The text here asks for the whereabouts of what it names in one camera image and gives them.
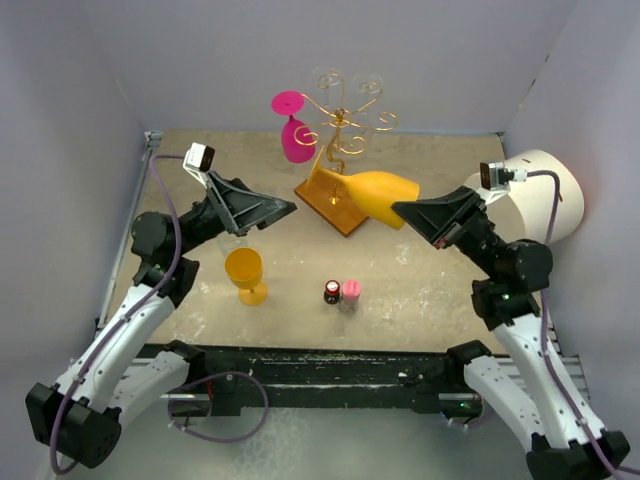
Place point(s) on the black base frame bar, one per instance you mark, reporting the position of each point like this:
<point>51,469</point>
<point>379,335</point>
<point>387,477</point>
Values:
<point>234,378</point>

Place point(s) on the clear wine glass front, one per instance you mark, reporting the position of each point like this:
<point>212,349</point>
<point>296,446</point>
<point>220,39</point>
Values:
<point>228,243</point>

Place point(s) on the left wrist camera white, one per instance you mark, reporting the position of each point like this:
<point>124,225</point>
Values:
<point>199,158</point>

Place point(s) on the dark red capped bottle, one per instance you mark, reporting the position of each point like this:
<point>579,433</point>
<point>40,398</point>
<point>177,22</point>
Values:
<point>332,292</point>

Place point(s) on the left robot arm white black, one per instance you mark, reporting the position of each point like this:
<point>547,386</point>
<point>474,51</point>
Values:
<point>83,413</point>

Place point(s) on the pink wine glass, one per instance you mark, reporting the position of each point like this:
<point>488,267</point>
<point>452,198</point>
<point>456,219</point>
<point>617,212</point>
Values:
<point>297,140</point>

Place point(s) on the yellow wine glass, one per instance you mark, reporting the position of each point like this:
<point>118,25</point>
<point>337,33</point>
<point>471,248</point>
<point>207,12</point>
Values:
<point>373,192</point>
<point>244,269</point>

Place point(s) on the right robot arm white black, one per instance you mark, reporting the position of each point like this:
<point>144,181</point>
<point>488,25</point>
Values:
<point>560,434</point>

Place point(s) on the clear wine glass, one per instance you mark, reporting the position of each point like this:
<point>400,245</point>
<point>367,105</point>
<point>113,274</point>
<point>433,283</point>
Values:
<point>328,88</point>
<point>367,89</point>
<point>228,243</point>

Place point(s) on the pink capped shaker bottle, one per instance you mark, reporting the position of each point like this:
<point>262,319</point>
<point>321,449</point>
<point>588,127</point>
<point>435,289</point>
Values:
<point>350,295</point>

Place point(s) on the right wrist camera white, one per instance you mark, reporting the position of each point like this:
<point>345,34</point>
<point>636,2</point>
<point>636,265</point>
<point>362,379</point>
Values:
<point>496,179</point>

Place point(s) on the clear wine glass back left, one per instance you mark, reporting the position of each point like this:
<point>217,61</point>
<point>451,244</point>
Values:
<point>328,88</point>

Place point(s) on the white cylindrical container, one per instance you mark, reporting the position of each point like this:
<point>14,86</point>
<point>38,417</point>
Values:
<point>528,211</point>

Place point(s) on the clear wine glass back right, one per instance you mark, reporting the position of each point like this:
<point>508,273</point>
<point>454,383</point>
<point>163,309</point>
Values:
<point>367,89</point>

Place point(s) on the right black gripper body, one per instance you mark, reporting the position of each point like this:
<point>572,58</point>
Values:
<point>476,238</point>

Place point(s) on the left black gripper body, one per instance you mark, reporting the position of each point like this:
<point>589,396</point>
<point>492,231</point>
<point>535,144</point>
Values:
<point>202,223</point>

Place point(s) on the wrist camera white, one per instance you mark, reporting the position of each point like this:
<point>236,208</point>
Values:
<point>199,158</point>
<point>496,179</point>

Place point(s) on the gold wire wine glass rack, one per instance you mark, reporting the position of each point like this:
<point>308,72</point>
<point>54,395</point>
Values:
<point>344,133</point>

